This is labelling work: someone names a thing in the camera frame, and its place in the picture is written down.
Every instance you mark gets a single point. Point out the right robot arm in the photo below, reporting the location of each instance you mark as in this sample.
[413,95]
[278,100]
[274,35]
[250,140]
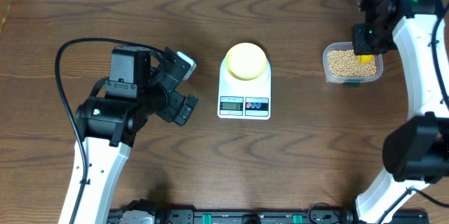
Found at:
[415,155]

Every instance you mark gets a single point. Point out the clear plastic container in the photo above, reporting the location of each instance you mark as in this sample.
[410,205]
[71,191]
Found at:
[331,78]

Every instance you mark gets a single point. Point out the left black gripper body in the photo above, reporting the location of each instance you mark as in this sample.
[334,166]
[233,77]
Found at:
[164,102]

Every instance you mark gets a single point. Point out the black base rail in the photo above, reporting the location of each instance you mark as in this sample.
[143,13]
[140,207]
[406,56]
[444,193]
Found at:
[143,211]

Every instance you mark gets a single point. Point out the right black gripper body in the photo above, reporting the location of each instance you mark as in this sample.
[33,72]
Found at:
[371,40]

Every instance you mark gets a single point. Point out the yellow measuring scoop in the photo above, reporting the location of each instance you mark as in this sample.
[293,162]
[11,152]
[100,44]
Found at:
[365,59]

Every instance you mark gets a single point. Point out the white digital kitchen scale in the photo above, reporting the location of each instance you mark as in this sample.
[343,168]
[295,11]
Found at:
[240,99]

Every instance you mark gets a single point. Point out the yellow bowl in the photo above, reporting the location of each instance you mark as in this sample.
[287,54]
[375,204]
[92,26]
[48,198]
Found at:
[245,61]

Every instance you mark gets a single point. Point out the soybeans in container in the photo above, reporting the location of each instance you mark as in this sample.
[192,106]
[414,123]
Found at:
[345,64]

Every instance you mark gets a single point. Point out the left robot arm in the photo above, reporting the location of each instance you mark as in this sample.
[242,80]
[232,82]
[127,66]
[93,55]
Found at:
[141,82]

